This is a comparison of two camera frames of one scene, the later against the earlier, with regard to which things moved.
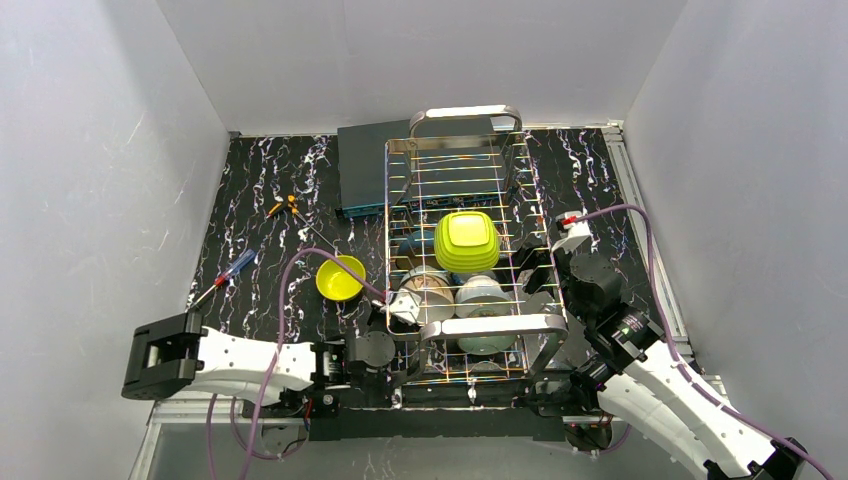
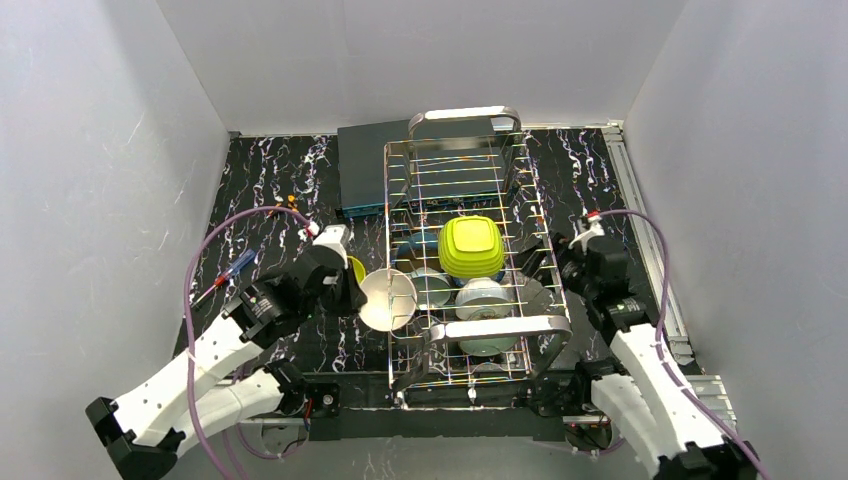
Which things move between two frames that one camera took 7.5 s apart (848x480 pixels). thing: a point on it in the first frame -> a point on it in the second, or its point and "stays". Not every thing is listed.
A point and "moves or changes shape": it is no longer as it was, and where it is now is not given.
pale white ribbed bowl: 481,296 stays
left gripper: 411,325 -> 337,289
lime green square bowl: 466,242 stays
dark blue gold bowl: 417,248 stays
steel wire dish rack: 474,303 stays
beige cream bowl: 435,290 moves or changes shape
